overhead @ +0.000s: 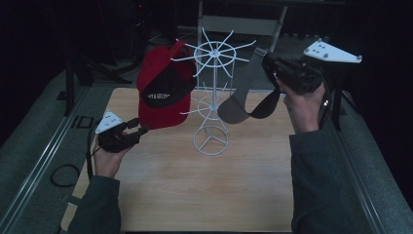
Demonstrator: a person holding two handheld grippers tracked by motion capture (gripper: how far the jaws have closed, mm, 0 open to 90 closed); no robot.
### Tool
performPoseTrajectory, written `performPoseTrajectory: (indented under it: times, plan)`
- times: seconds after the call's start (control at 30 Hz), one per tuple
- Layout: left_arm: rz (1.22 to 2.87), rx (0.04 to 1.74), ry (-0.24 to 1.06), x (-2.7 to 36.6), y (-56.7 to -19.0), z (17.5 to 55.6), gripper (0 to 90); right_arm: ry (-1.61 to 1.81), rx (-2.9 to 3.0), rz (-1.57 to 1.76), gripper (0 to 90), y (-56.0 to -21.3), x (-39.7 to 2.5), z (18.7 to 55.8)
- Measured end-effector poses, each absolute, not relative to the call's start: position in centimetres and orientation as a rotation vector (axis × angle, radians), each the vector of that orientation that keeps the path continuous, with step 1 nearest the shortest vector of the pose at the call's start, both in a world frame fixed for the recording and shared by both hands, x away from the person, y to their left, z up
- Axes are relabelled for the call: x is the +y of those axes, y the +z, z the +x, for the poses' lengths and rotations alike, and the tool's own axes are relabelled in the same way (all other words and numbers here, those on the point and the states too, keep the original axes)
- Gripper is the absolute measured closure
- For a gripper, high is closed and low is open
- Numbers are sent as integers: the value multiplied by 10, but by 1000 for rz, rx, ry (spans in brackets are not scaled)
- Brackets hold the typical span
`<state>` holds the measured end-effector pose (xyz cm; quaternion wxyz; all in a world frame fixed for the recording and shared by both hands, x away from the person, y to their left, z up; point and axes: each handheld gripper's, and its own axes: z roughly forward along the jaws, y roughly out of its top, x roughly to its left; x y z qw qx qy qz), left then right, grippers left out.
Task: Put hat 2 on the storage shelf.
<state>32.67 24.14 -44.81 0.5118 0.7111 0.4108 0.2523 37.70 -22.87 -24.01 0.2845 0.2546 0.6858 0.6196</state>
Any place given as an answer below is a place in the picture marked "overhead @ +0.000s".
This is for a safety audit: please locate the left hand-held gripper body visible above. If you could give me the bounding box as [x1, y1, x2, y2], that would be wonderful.
[94, 109, 141, 154]

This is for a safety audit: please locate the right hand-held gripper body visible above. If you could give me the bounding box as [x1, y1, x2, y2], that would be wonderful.
[272, 37, 363, 96]

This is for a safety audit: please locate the red baseball cap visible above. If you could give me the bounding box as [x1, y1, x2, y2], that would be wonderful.
[135, 40, 198, 131]

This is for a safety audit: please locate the grey sun visor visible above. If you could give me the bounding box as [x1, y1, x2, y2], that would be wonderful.
[216, 47, 282, 126]

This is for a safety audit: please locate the white wire display rack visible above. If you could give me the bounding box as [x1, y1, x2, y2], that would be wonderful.
[169, 26, 257, 157]

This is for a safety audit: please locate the black tripod stand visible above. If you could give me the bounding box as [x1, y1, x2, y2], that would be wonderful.
[62, 48, 133, 117]
[324, 61, 358, 132]

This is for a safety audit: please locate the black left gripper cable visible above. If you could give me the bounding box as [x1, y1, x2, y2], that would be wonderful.
[50, 119, 102, 188]

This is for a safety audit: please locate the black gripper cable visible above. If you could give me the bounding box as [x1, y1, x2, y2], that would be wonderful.
[319, 77, 333, 130]
[50, 119, 102, 188]

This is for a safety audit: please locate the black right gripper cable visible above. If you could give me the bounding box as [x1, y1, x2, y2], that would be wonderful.
[319, 77, 333, 130]

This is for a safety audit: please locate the white desk frame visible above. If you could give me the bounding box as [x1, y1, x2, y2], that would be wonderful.
[193, 0, 288, 50]

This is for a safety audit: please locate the aluminium frame rail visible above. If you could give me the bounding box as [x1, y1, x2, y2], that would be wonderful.
[0, 86, 93, 234]
[320, 97, 389, 234]

